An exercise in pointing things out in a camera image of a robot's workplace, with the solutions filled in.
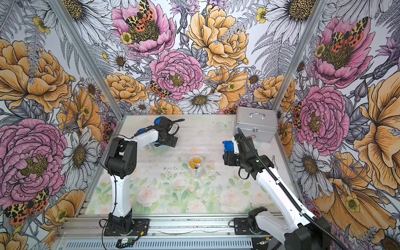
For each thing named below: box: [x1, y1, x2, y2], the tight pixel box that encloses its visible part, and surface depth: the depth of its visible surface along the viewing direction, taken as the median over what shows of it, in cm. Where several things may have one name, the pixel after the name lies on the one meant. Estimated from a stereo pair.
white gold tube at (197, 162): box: [193, 157, 202, 168], surface depth 86 cm
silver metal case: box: [233, 106, 279, 144], surface depth 101 cm
